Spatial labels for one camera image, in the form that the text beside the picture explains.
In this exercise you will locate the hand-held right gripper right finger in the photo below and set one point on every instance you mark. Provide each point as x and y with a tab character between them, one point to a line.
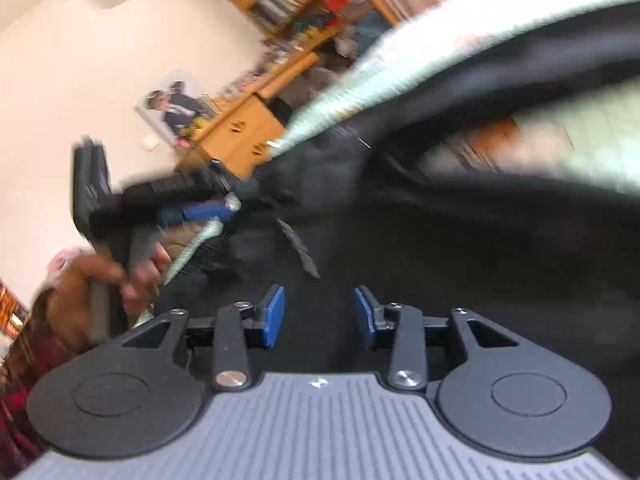
365	319

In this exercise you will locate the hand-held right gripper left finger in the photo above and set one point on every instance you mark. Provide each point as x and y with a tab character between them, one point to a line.
274	319

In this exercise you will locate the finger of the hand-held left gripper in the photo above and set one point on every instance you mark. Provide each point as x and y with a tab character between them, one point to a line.
200	211

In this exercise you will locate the black pants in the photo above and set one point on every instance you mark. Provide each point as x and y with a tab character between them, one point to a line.
475	260

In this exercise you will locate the person's left forearm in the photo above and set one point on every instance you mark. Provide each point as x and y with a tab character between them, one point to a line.
25	370

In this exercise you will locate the person's left hand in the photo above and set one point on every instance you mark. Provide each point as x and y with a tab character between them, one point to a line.
72	300

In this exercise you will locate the wooden desk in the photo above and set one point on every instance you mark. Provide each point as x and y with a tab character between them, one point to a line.
240	130

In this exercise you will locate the wooden bookshelf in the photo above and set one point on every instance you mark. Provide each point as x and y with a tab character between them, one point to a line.
300	0

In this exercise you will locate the green quilted bedspread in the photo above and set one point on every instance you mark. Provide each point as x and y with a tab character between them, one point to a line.
400	60

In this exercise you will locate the white light switch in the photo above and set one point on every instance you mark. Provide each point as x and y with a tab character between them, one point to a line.
150	143

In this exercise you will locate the wall poster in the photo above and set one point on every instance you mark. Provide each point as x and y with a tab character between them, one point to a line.
175	107

